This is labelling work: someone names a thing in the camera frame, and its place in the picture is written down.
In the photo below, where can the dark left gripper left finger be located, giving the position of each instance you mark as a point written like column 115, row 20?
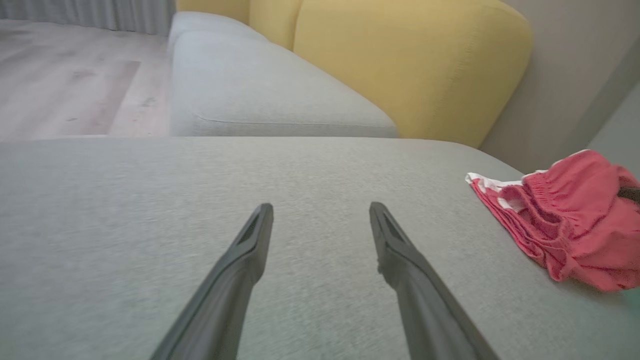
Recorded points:
column 220, row 310

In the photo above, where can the red shorts white stripe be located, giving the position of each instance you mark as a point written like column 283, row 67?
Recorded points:
column 585, row 230

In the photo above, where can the grey curtain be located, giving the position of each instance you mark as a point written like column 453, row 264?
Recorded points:
column 75, row 12

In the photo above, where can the yellow sofa backrest cushion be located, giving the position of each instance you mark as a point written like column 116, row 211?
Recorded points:
column 215, row 7
column 275, row 20
column 410, row 65

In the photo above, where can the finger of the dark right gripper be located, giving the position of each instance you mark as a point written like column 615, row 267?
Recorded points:
column 631, row 194

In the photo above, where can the grey sofa seat cushion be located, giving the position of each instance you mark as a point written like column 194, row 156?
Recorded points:
column 250, row 85

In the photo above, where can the wide grey sofa seat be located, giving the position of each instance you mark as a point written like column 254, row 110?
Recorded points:
column 125, row 200

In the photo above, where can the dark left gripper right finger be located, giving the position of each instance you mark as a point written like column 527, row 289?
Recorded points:
column 430, row 310

